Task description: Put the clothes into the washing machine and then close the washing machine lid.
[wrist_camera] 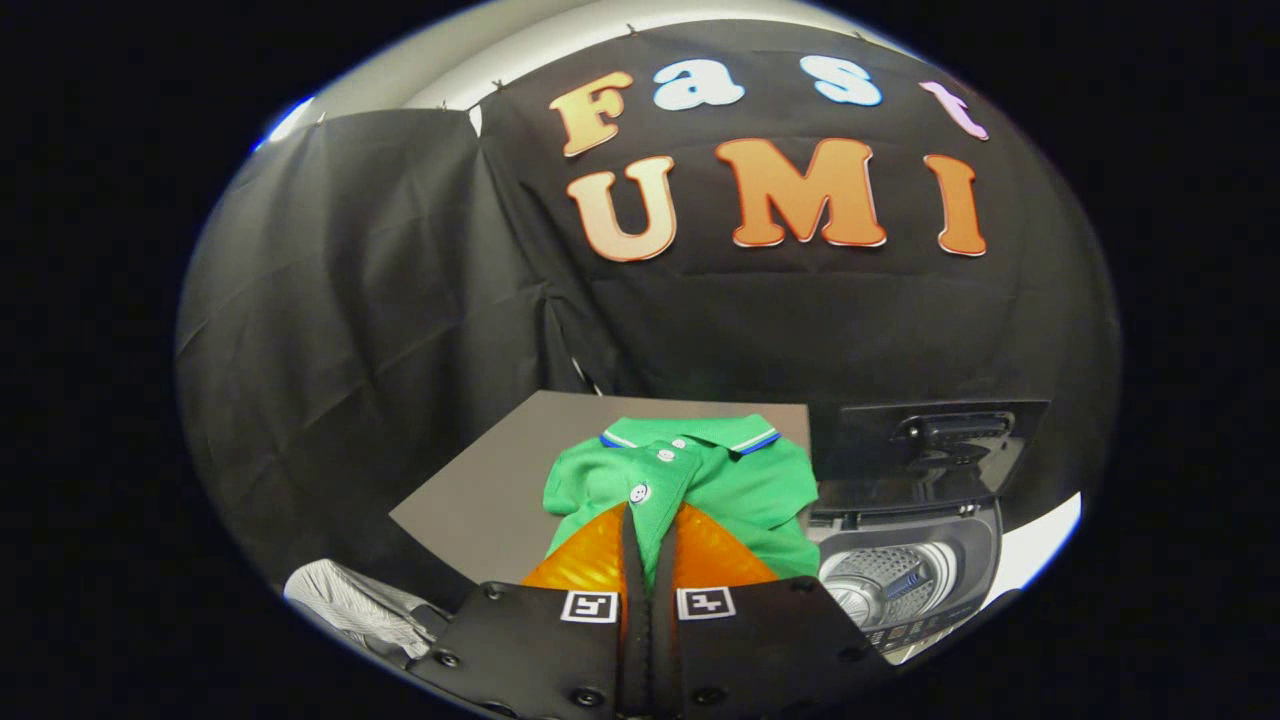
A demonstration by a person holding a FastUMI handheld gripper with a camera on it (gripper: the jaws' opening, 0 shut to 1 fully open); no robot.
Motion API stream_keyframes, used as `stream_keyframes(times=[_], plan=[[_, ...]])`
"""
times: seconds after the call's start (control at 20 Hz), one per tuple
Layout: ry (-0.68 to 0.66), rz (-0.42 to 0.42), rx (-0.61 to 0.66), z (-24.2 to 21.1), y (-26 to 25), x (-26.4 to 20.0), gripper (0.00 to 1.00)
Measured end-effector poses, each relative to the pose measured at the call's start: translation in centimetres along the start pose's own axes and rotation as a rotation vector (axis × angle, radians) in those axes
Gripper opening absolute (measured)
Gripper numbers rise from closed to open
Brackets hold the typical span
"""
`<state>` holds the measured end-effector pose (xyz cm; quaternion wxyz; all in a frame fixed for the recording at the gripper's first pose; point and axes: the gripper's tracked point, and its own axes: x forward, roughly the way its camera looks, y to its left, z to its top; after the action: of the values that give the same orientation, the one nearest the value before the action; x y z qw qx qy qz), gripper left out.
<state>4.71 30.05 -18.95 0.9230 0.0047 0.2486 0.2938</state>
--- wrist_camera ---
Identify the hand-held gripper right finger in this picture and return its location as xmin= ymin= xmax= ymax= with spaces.
xmin=650 ymin=502 xmax=893 ymax=720

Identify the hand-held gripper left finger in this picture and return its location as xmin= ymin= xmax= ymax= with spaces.
xmin=405 ymin=502 xmax=653 ymax=720

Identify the green polo shirt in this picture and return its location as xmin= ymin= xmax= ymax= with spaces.
xmin=543 ymin=413 xmax=823 ymax=586

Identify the dark washing machine lid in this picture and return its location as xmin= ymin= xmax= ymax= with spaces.
xmin=810 ymin=400 xmax=1051 ymax=516

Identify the grey washing machine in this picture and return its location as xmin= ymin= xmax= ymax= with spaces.
xmin=805 ymin=498 xmax=1006 ymax=663

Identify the grey low table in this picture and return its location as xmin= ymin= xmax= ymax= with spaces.
xmin=390 ymin=390 xmax=813 ymax=587

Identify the white striped cloth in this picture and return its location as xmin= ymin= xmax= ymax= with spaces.
xmin=284 ymin=558 xmax=446 ymax=659

